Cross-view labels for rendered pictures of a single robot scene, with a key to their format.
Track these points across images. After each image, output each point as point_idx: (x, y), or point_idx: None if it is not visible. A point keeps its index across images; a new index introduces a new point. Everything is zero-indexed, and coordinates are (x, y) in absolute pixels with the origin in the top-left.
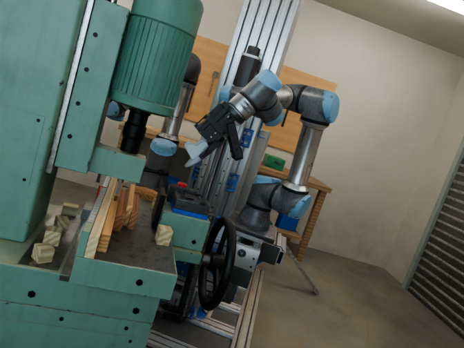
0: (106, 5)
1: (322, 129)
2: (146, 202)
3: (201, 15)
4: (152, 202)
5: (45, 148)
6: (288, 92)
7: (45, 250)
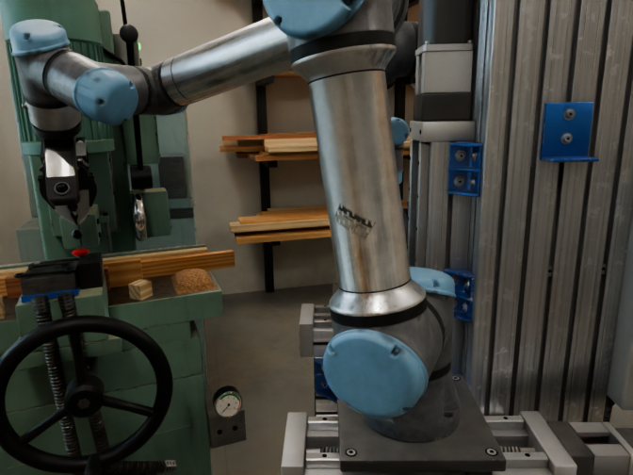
0: None
1: (322, 73)
2: (158, 288)
3: (33, 2)
4: (167, 290)
5: (38, 211)
6: None
7: None
